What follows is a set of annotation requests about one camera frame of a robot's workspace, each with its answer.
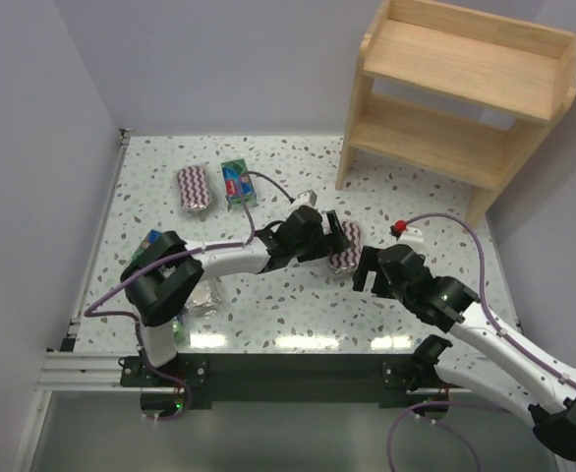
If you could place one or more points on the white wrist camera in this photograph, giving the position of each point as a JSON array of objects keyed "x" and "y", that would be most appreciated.
[
  {"x": 305, "y": 199},
  {"x": 405, "y": 234}
]

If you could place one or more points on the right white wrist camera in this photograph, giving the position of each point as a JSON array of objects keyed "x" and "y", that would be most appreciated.
[{"x": 405, "y": 234}]

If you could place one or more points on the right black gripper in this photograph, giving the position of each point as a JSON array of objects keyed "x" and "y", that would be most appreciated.
[{"x": 375, "y": 265}]

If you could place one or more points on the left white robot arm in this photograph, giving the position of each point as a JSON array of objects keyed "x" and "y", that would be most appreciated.
[{"x": 159, "y": 282}]

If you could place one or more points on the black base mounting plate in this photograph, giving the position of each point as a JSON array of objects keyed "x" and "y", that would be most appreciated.
[{"x": 387, "y": 380}]

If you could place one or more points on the aluminium frame rail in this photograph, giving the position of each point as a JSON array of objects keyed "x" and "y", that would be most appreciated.
[{"x": 79, "y": 305}]

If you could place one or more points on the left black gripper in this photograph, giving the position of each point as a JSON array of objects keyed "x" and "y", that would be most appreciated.
[{"x": 330, "y": 236}]

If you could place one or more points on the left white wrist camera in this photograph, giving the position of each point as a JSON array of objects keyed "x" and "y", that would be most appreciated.
[{"x": 305, "y": 199}]

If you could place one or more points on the wooden two-tier shelf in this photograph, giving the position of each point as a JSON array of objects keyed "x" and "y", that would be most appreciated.
[{"x": 459, "y": 92}]

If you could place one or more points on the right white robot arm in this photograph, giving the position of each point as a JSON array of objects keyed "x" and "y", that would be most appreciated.
[{"x": 521, "y": 377}]

